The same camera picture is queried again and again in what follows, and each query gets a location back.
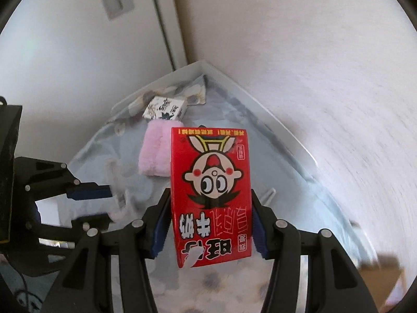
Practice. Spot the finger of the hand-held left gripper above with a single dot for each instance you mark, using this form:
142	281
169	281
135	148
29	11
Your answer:
88	192
58	234

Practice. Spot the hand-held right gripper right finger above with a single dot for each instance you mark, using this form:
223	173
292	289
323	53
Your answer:
260	238

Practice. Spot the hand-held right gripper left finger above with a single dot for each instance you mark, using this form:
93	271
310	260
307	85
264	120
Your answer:
159	234

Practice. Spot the red milk carton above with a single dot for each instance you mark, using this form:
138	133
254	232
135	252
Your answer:
211	195

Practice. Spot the brown cardboard box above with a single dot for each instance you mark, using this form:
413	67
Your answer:
382	277

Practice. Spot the clear plastic clip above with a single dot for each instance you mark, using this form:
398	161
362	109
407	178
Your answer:
268	197

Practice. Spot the pink fluffy hair band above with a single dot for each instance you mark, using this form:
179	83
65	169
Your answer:
156	150

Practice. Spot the small white patterned box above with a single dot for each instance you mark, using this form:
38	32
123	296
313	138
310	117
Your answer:
166	109

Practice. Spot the white wardrobe door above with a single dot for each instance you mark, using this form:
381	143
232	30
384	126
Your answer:
65	55

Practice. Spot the floral light blue cloth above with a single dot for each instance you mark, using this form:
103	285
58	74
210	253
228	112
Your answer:
228	114

